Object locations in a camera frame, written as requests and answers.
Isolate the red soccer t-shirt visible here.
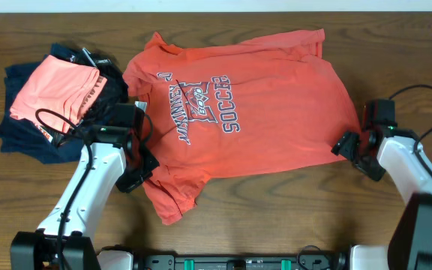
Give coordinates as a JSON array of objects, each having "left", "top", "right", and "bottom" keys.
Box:
[{"left": 123, "top": 29, "right": 360, "bottom": 225}]

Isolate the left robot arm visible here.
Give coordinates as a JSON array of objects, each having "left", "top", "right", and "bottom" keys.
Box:
[{"left": 10, "top": 101, "right": 159, "bottom": 270}]

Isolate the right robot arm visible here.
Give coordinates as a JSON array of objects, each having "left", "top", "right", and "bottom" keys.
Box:
[{"left": 331, "top": 99, "right": 432, "bottom": 270}]

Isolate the folded black garment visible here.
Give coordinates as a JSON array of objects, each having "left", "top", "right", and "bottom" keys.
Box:
[{"left": 56, "top": 47, "right": 129, "bottom": 147}]

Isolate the folded pink shirt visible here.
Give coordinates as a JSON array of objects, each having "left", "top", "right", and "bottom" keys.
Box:
[{"left": 10, "top": 55, "right": 107, "bottom": 133}]

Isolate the folded navy garment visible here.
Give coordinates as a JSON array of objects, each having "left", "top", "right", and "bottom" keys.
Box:
[{"left": 0, "top": 61, "right": 83, "bottom": 164}]

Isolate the black mounting rail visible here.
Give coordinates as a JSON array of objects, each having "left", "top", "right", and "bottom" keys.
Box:
[{"left": 95, "top": 245, "right": 352, "bottom": 270}]

